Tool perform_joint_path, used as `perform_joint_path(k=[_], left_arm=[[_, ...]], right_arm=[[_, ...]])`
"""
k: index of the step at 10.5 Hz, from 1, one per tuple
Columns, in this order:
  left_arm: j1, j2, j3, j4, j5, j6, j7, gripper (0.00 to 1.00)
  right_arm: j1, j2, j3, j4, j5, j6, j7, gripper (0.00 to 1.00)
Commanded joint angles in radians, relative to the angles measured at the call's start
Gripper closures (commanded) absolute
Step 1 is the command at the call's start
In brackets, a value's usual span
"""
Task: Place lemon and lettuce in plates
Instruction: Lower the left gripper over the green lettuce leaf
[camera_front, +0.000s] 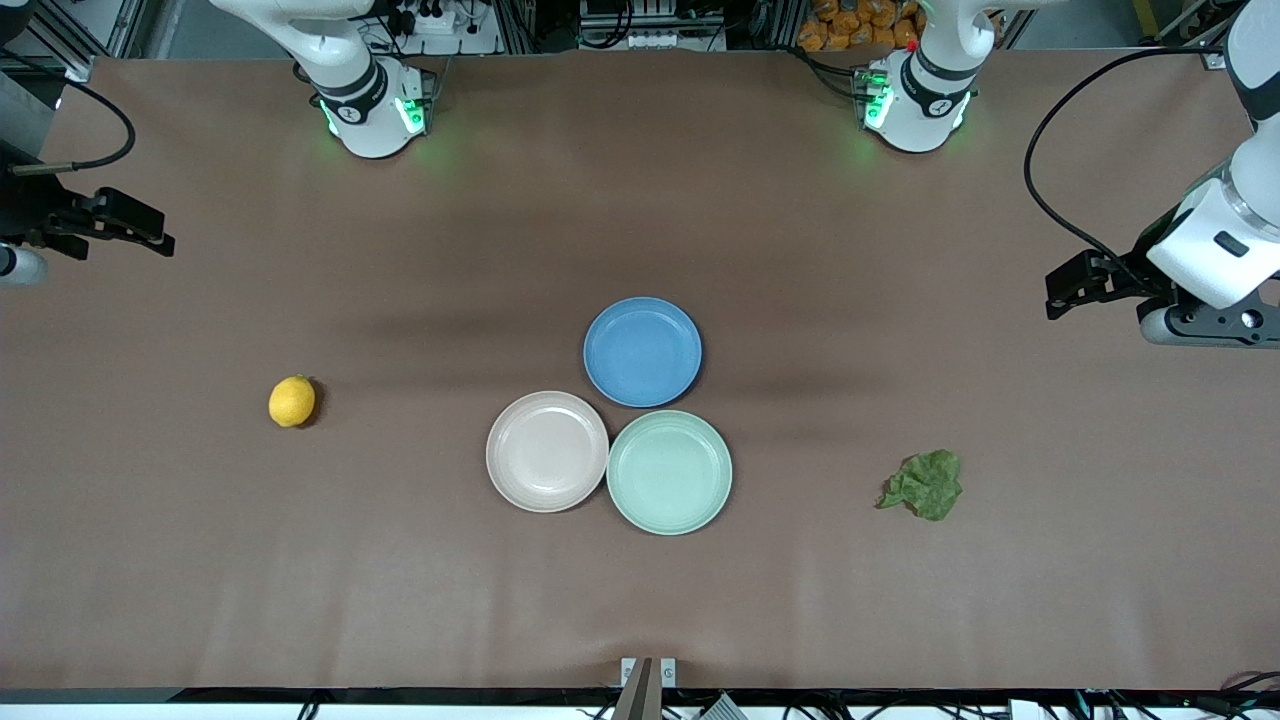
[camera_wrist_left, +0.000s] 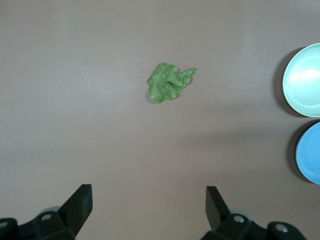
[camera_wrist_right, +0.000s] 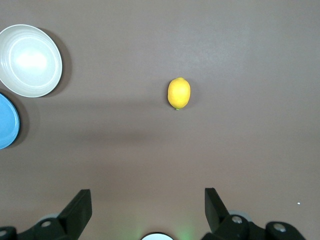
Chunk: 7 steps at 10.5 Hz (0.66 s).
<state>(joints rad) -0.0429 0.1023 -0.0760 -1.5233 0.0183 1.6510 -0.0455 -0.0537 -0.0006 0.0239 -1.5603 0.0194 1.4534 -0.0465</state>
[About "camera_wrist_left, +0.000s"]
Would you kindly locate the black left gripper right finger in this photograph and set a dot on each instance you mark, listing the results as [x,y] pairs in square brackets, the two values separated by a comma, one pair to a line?
[217,215]

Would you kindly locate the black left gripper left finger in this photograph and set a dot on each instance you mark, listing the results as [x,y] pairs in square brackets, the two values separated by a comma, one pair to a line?
[75,215]

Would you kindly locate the green lettuce leaf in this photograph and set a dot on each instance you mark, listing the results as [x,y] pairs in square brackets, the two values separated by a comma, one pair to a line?
[165,85]

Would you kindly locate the blue plate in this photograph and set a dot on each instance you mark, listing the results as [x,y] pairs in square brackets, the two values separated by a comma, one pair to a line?
[312,155]

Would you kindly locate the pale green plate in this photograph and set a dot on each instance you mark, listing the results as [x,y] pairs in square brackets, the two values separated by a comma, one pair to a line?
[305,82]

